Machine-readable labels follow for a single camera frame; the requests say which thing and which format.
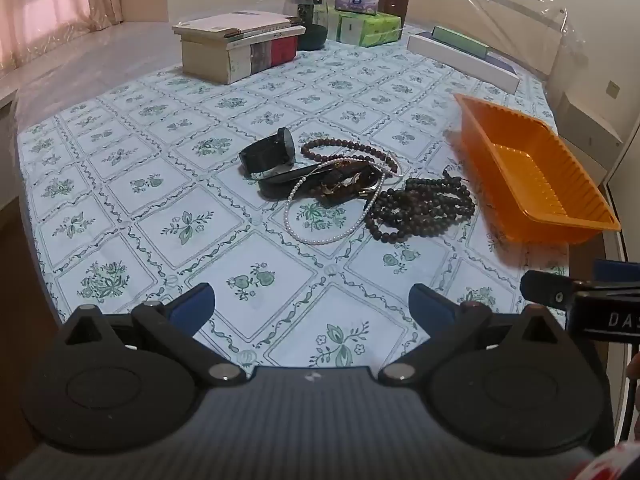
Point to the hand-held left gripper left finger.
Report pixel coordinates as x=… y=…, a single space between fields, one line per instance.
x=192 y=307

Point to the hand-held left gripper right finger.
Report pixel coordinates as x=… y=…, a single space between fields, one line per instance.
x=431 y=307

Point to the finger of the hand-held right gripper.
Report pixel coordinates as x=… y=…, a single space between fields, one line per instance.
x=617 y=272
x=545 y=290

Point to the orange plastic tray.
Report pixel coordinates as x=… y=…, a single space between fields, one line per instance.
x=525 y=160

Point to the black round-face watch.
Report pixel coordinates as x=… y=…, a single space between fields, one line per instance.
x=260 y=157

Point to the red white printed clothing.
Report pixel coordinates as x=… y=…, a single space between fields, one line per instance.
x=610 y=465

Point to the white nightstand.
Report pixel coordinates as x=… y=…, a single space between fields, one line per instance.
x=585 y=125

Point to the floral printed bed sheet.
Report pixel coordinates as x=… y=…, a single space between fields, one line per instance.
x=150 y=160

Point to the dark blue box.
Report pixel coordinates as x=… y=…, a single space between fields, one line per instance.
x=505 y=65

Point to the long white box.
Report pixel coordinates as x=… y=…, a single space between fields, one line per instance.
x=460 y=62

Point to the boxed book set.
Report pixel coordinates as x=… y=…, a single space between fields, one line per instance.
x=210 y=62

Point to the long green box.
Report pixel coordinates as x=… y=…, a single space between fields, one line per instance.
x=460 y=41

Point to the bright green tissue pack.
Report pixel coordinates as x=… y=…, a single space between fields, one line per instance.
x=382 y=30

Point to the white-spined book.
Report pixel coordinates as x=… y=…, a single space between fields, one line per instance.
x=270 y=35

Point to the cream paperback book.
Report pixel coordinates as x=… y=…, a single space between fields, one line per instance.
x=225 y=22

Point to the pale green tissue pack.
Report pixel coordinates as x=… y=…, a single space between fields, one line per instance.
x=347 y=27

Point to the dark green glass jar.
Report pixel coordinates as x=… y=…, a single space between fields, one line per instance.
x=312 y=35

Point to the brown box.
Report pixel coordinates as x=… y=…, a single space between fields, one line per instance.
x=395 y=2

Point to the purple tissue pack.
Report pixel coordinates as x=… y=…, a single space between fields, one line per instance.
x=357 y=2

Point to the pink curtain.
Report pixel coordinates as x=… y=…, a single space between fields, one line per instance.
x=45 y=5

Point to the wall socket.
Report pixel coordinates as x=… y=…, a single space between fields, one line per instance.
x=613 y=88

